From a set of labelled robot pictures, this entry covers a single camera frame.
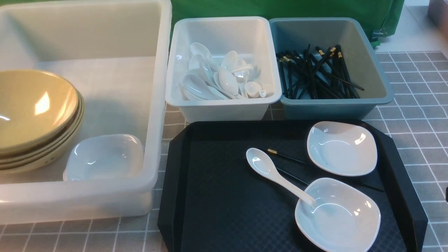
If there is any white ceramic soup spoon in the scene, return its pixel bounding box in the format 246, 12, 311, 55
245, 147, 316, 208

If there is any black chopstick gold band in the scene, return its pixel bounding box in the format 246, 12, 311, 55
276, 168, 384, 193
261, 148, 307, 165

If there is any white square dish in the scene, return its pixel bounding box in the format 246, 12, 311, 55
295, 177, 381, 252
307, 121, 378, 177
63, 134, 145, 181

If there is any yellow noodle bowl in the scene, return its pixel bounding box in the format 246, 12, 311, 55
0, 70, 79, 156

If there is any top stacked yellow bowl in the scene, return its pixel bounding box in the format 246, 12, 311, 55
0, 91, 85, 169

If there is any stacked yellow bowl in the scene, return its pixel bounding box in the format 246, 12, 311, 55
0, 91, 85, 169
0, 102, 85, 175

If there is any bottom stacked yellow bowl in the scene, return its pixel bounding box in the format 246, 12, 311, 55
0, 102, 85, 175

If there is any small white spoon in bin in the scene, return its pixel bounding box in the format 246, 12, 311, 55
244, 82, 263, 98

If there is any white spoon in bin front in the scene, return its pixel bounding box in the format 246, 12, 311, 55
182, 74, 220, 100

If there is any black plastic serving tray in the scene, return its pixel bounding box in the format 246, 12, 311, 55
158, 120, 428, 252

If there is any white plastic spoon bin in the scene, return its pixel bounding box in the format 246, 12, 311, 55
166, 16, 282, 123

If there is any white square dish in tub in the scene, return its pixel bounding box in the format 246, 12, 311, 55
63, 134, 145, 181

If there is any large translucent white tub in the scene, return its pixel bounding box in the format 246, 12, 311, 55
1, 0, 172, 225

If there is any long black chopstick in bin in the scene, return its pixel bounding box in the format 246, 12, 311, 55
312, 65, 365, 91

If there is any green cloth backdrop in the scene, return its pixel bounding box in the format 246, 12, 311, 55
171, 0, 404, 47

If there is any grey checkered table mat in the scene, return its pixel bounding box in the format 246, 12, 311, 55
1, 51, 447, 252

